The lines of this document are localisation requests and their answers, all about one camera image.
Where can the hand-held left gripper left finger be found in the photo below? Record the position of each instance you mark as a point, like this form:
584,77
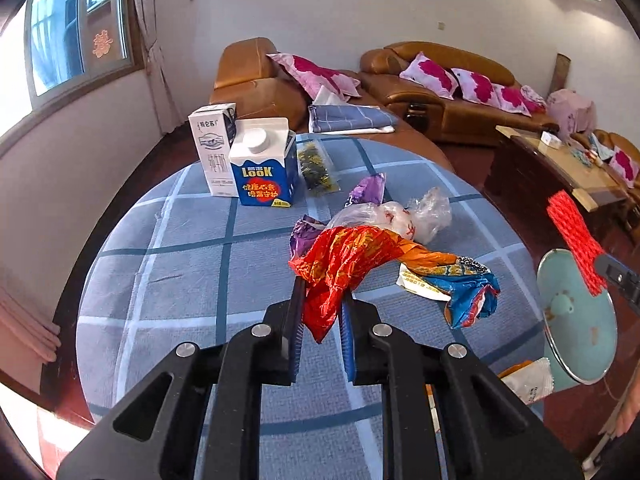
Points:
297,320

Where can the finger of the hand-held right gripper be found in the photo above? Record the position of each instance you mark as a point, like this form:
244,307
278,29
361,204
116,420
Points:
620,275

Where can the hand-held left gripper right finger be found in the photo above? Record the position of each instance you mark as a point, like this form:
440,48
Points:
347,340

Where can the red foam fruit net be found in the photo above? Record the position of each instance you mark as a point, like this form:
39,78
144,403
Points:
575,240

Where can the teal plastic bin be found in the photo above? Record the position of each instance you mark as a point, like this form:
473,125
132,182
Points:
575,330

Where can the red orange blue snack wrapper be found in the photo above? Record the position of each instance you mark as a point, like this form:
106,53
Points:
350,260

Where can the white printed paper wrapper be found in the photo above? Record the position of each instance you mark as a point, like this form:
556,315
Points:
420,282

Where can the white snack wrapper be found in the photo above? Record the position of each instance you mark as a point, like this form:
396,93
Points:
530,382

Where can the clear plastic bag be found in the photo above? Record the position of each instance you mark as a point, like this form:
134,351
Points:
425,215

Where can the person's right hand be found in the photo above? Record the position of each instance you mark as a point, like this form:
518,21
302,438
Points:
631,410

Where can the blue plaid tablecloth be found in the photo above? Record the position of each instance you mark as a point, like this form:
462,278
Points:
200,280

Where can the light blue plastic packet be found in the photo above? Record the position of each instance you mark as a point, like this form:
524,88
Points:
600,146

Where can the brown leather armchair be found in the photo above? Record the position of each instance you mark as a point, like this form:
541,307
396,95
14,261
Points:
607,139

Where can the blue milk carton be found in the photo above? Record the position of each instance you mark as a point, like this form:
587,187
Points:
262,180

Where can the wooden coffee table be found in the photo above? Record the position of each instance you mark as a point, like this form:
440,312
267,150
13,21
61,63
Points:
520,170

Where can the small white box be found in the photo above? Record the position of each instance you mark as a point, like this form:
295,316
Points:
550,139

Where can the clear packet of dark snacks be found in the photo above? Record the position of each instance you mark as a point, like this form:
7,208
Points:
315,167

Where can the pink cloth cover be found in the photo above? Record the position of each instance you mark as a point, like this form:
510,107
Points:
570,112

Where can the white milk carton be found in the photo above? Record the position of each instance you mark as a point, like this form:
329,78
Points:
212,155

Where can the pale pink floral pillow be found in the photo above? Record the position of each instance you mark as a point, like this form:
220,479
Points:
534,96

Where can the folded blue plaid sheet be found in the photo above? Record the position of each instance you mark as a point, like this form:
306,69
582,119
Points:
350,117

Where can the wooden board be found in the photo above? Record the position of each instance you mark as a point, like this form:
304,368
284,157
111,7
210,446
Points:
561,72

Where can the brown leather three-seat sofa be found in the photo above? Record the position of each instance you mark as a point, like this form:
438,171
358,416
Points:
465,120

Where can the white plastic packet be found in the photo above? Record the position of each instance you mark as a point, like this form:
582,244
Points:
327,96

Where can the brown leather chaise sofa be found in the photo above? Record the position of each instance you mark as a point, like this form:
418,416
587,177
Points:
245,90

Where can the pink pleated curtain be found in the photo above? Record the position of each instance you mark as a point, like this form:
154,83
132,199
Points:
25,320

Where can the pale curtain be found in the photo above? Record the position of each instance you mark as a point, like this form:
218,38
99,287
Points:
155,60

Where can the red paper window decoration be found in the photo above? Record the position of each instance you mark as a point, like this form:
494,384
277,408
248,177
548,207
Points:
102,42

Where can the window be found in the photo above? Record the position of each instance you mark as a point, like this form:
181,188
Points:
55,35

